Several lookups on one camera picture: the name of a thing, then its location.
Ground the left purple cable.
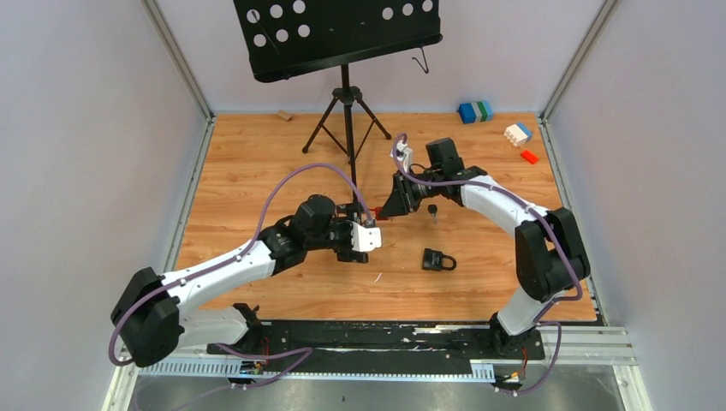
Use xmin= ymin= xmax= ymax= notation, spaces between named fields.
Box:
xmin=107 ymin=163 xmax=377 ymax=367

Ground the white slotted cable duct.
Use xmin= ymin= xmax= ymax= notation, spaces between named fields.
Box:
xmin=138 ymin=357 xmax=496 ymax=383

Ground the blue green block stack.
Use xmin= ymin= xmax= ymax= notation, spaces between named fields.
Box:
xmin=457 ymin=100 xmax=495 ymax=124

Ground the red cable lock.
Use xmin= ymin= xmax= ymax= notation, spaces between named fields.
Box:
xmin=372 ymin=207 xmax=384 ymax=221

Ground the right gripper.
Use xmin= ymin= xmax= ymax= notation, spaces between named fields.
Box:
xmin=378 ymin=168 xmax=442 ymax=218

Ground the black head key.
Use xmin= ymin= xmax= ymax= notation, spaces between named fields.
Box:
xmin=427 ymin=204 xmax=438 ymax=223

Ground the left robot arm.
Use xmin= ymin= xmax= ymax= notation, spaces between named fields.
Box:
xmin=110 ymin=194 xmax=382 ymax=367

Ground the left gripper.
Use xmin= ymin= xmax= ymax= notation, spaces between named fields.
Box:
xmin=306 ymin=203 xmax=370 ymax=263

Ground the black padlock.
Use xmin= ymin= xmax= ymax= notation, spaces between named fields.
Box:
xmin=421 ymin=248 xmax=457 ymax=271

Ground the black music stand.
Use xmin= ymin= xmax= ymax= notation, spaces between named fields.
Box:
xmin=234 ymin=1 xmax=443 ymax=178

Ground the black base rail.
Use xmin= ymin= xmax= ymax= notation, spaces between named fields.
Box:
xmin=230 ymin=320 xmax=545 ymax=373

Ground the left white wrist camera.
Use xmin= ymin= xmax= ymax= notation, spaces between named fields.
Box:
xmin=351 ymin=223 xmax=382 ymax=253

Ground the red block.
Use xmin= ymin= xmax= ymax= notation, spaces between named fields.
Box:
xmin=521 ymin=150 xmax=539 ymax=164

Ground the white blue block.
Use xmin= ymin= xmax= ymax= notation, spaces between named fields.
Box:
xmin=503 ymin=122 xmax=533 ymax=147

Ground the small wooden block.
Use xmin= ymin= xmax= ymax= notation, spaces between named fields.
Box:
xmin=277 ymin=110 xmax=294 ymax=122

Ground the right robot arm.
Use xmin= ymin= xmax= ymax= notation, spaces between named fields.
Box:
xmin=376 ymin=133 xmax=591 ymax=358

